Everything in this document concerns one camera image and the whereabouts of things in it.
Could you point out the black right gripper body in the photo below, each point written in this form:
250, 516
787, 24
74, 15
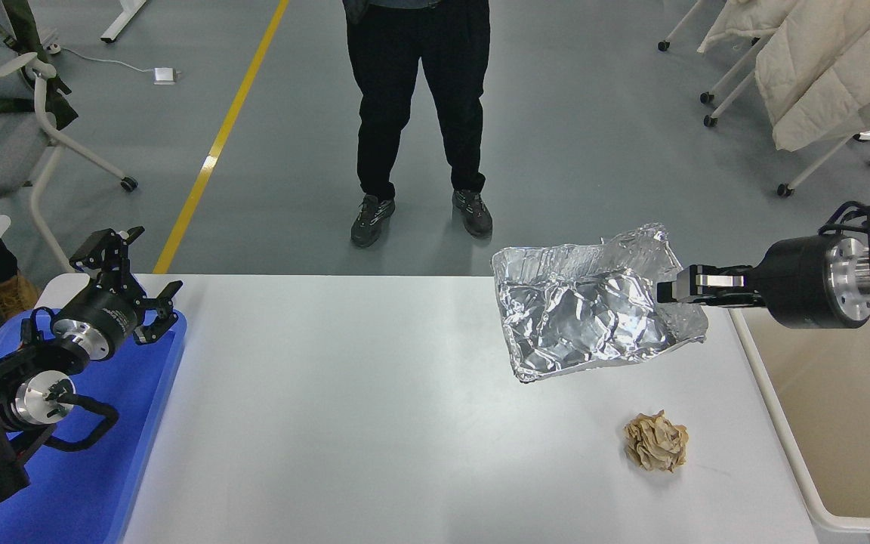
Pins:
794, 283

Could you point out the silver foil tray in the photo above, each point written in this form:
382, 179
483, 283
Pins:
586, 317

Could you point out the tan paper ball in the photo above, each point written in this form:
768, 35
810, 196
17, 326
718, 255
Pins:
655, 442

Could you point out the blue plastic tray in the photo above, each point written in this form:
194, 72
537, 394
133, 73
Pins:
103, 483

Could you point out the white desk leg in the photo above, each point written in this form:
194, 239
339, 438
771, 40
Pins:
124, 19

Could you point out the person with grey sneakers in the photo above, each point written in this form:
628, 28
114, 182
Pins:
405, 91

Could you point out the dark green jacket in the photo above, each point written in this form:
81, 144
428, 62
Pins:
23, 30

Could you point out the white power adapter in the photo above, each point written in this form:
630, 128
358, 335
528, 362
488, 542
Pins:
165, 75

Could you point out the white chair frame with casters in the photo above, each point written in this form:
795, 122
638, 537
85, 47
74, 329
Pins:
784, 190
707, 97
709, 121

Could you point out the large pale plastic bin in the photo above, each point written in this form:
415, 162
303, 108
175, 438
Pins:
858, 423

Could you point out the cream quilted jacket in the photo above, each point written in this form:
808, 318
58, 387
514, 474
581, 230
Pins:
858, 98
745, 19
812, 53

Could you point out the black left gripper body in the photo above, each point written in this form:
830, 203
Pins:
106, 308

